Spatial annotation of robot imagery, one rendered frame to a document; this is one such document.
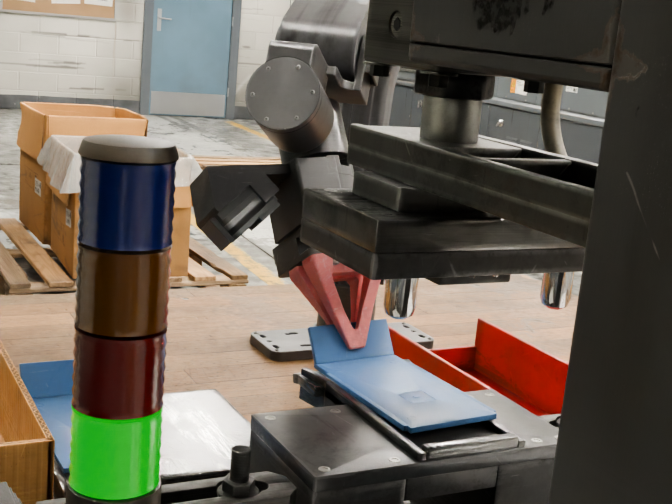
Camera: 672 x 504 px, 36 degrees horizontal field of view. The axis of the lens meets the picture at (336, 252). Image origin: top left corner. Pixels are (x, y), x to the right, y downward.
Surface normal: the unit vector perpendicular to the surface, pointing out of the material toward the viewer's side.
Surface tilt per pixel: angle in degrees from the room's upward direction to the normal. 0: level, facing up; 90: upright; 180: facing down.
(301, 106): 67
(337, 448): 0
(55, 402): 0
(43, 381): 60
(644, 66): 90
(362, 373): 3
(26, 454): 90
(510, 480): 90
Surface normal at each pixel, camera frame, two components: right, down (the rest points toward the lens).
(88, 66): 0.39, 0.24
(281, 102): -0.18, -0.20
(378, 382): 0.04, -0.98
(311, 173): 0.42, -0.29
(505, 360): -0.89, 0.02
